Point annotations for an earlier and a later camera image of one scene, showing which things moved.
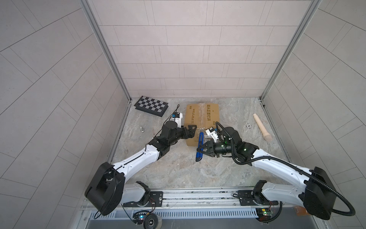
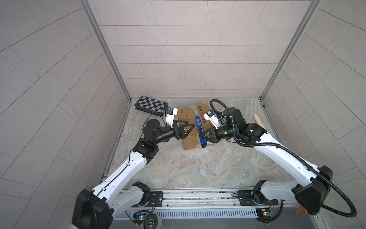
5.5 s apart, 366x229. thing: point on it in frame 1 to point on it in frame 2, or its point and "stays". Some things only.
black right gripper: x=209 y=146 to x=213 y=137
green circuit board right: x=264 y=214 stays
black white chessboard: x=151 y=106 stays
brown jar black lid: x=301 y=211 stays
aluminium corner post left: x=91 y=14 stays
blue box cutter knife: x=199 y=155 to x=200 y=128
